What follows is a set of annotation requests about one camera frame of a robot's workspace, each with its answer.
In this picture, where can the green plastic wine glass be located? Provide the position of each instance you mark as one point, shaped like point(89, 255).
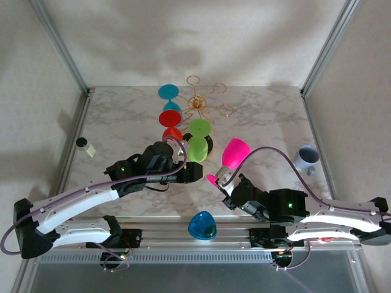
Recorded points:
point(198, 149)

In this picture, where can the aluminium frame post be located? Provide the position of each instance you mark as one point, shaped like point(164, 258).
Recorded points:
point(329, 45)
point(62, 52)

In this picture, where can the blue translucent plastic container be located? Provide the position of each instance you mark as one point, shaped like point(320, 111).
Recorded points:
point(201, 227)

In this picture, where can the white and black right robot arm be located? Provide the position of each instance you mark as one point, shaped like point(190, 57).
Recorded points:
point(336, 213)

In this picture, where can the pink plastic wine glass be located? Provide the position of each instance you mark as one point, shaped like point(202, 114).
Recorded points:
point(235, 154)

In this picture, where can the grey tinted panel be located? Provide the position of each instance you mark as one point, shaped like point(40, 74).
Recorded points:
point(198, 280)

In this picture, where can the small jar with black lid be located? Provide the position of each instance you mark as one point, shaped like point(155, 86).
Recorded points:
point(86, 148)

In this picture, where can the pale blue ceramic mug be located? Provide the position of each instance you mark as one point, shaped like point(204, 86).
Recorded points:
point(305, 160)

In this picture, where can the blue plastic wine glass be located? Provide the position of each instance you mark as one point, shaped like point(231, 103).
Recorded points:
point(168, 92)

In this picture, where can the aluminium table side rail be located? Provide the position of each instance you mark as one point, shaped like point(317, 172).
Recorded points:
point(78, 122)
point(312, 122)

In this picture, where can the red plastic wine glass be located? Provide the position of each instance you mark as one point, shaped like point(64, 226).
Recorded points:
point(170, 118)

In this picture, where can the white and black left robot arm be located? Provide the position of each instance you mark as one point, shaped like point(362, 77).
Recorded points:
point(76, 198)

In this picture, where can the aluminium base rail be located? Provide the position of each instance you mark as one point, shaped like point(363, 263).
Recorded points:
point(165, 235)

